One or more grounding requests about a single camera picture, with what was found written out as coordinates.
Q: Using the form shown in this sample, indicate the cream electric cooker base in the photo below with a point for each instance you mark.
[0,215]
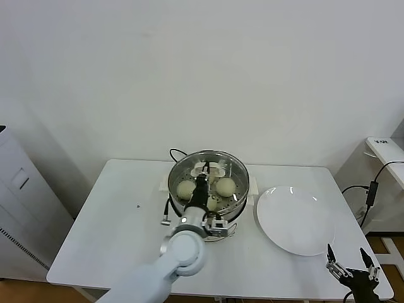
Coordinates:
[252,189]

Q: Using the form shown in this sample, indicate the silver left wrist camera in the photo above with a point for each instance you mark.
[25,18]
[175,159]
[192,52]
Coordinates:
[217,226]

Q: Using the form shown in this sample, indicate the white steamed baozi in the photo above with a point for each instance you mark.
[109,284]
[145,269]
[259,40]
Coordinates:
[184,190]
[225,187]
[212,180]
[213,205]

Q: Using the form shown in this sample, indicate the perforated steel steamer basket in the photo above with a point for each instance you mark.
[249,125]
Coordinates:
[235,212]

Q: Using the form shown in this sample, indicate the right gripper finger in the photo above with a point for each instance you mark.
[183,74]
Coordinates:
[336,267]
[375,274]

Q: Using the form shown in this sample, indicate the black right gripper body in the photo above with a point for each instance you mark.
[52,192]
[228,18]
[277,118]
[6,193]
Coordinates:
[363,281]

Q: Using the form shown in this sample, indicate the white round plate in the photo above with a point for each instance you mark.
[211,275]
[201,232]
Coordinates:
[293,221]

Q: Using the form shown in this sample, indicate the white grey cabinet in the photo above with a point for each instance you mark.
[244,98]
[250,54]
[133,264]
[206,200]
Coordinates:
[19,202]

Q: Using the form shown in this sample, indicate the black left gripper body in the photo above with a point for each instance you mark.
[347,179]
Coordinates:
[200,194]

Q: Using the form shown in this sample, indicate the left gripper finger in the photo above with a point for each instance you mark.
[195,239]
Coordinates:
[202,178]
[207,166]

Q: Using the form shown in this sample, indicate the white side table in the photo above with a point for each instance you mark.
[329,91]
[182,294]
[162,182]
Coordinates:
[350,176]

